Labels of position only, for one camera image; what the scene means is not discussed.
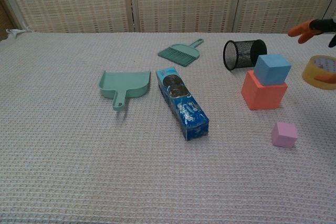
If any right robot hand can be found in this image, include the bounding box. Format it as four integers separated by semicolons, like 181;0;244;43
287;18;336;83

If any medium blue foam cube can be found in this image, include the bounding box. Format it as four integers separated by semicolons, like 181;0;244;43
254;54;292;87

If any small pink foam cube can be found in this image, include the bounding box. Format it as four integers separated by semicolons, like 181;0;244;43
271;121;299;148

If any woven folding screen panel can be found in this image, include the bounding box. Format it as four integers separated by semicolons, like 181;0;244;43
316;0;336;35
0;0;133;34
235;0;336;35
130;0;245;34

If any clear yellowish tape roll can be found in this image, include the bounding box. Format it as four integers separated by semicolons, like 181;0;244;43
301;55;336;91

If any black mesh pen holder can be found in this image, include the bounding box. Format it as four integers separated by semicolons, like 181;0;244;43
223;39;268;72

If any large orange foam cube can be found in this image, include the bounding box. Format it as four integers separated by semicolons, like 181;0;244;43
241;70;289;111

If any green hand brush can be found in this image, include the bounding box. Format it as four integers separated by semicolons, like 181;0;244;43
157;38;204;67

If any blue cookie box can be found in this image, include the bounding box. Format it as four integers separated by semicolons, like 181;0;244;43
155;67;210;142

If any green plastic dustpan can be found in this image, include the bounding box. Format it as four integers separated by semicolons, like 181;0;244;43
99;70;152;112

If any white woven tablecloth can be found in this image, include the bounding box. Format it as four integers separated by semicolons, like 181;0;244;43
0;28;336;224

